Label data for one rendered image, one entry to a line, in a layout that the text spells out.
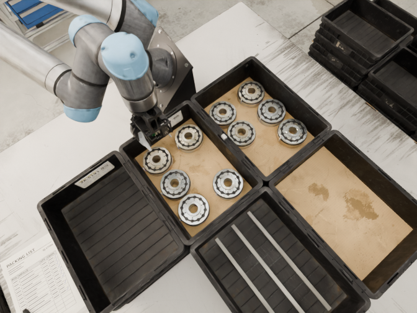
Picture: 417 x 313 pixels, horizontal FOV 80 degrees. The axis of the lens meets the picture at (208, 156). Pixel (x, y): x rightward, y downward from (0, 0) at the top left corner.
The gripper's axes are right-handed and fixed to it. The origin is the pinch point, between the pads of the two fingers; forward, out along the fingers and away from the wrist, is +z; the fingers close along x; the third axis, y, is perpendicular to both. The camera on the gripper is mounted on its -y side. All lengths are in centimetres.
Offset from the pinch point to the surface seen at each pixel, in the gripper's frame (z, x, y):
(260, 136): 13.9, 33.4, 16.6
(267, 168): 14.7, 26.4, 27.1
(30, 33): 69, -11, -176
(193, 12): 87, 118, -138
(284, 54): 22, 79, -11
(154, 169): 14.6, -4.6, 2.5
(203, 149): 15.7, 14.2, 6.8
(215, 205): 16.8, 4.4, 25.2
